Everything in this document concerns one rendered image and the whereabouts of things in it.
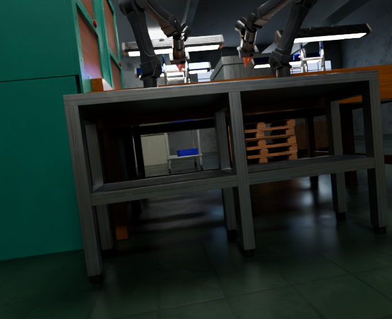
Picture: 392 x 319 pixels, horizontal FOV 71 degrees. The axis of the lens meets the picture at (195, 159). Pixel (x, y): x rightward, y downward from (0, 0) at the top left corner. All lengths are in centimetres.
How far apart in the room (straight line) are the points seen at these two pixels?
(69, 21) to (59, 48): 14
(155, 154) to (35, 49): 573
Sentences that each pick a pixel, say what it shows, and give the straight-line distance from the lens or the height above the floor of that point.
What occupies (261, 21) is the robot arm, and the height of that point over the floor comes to 100.
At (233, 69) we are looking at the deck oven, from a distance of 656.
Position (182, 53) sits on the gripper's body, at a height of 91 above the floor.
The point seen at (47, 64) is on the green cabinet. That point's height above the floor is 90.
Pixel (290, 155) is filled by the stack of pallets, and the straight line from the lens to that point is 456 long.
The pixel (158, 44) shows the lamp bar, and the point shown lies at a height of 107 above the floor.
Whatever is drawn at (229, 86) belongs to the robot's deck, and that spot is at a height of 65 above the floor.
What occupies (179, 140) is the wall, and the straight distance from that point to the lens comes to 1103.
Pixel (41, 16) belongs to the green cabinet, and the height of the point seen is 112.
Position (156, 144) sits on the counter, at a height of 51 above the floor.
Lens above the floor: 46
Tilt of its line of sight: 4 degrees down
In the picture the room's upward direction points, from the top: 6 degrees counter-clockwise
